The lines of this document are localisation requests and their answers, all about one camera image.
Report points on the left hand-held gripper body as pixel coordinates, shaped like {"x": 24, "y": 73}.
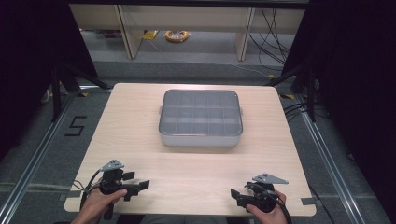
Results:
{"x": 112, "y": 183}

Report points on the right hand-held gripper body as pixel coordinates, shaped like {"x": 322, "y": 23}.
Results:
{"x": 261, "y": 196}

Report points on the white compartment storage box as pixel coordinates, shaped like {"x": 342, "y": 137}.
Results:
{"x": 199, "y": 141}

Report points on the grey lidded plastic container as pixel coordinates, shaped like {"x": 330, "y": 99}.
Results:
{"x": 200, "y": 112}

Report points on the person's left hand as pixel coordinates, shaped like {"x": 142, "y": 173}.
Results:
{"x": 98, "y": 202}

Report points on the person's right hand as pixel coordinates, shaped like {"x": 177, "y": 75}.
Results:
{"x": 277, "y": 214}

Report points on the black metal stand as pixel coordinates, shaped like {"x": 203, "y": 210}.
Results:
{"x": 67, "y": 84}
{"x": 306, "y": 84}

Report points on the yellow packet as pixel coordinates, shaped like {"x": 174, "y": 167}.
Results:
{"x": 149, "y": 35}

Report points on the black curtain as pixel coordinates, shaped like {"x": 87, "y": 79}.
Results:
{"x": 358, "y": 77}
{"x": 28, "y": 62}

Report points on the white shelf unit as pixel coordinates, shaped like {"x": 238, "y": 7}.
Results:
{"x": 186, "y": 18}

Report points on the aluminium floor rail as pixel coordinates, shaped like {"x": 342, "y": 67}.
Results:
{"x": 330, "y": 168}
{"x": 34, "y": 158}

